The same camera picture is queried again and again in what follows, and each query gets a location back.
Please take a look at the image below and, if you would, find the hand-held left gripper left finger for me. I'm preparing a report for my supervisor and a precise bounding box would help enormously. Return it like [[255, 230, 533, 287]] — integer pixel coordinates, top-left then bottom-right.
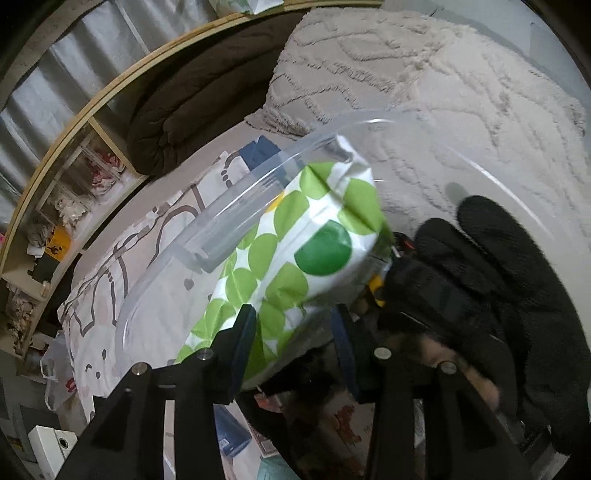
[[55, 305, 258, 480]]

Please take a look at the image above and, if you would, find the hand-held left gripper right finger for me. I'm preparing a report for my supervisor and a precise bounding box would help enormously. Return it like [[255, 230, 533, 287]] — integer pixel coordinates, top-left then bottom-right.
[[330, 305, 527, 480]]

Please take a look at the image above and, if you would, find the green dotted packet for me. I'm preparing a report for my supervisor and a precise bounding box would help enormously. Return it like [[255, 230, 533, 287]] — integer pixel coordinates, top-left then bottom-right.
[[175, 135, 393, 393]]

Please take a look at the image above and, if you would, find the clear plastic container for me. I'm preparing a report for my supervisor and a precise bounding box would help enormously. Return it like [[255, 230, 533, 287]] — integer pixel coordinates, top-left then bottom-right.
[[113, 108, 591, 480]]

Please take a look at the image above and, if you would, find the black knit glove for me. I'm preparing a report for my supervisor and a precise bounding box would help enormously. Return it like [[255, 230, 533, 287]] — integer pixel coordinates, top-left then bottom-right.
[[379, 195, 591, 455]]

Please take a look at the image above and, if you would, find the red card packet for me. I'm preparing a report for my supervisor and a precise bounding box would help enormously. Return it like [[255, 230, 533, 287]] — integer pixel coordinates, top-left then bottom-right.
[[323, 401, 379, 457]]

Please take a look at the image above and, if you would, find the blue jar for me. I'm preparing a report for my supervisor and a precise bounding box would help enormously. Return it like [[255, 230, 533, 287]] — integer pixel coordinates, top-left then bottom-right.
[[215, 408, 254, 460]]

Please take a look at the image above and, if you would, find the white plastic bag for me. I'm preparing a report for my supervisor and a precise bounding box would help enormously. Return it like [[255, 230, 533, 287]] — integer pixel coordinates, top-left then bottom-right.
[[41, 331, 78, 412]]

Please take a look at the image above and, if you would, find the yellow box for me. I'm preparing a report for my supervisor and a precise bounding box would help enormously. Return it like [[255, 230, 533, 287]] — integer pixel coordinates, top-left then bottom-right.
[[44, 226, 75, 261]]

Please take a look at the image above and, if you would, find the black storage box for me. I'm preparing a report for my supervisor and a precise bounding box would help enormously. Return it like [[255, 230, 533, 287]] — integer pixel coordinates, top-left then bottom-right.
[[28, 258, 61, 283]]

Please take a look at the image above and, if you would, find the white doll in clear case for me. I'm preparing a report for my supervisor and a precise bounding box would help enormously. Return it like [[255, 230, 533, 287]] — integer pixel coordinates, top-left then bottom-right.
[[46, 182, 88, 232]]

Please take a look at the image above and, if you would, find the red doll in clear case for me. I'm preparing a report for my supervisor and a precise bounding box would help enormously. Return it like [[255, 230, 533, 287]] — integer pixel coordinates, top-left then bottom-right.
[[76, 136, 127, 195]]

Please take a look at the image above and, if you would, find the wooden shelf unit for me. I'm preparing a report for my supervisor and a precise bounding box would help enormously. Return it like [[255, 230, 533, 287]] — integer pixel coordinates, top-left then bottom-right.
[[0, 0, 384, 370]]

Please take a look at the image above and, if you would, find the brown folded blanket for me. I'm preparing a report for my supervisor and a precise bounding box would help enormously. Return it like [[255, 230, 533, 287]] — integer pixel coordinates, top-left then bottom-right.
[[126, 13, 305, 176]]

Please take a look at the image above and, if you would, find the beige textured pillow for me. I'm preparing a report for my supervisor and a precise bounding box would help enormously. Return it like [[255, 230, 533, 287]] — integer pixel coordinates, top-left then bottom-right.
[[245, 8, 591, 259]]

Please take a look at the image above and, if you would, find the grey curtain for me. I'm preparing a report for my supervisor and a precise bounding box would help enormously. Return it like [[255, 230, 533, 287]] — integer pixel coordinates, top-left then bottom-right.
[[0, 0, 232, 222]]

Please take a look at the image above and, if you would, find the white paper bag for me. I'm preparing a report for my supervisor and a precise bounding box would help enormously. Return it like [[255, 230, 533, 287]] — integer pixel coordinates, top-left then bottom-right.
[[208, 0, 287, 14]]

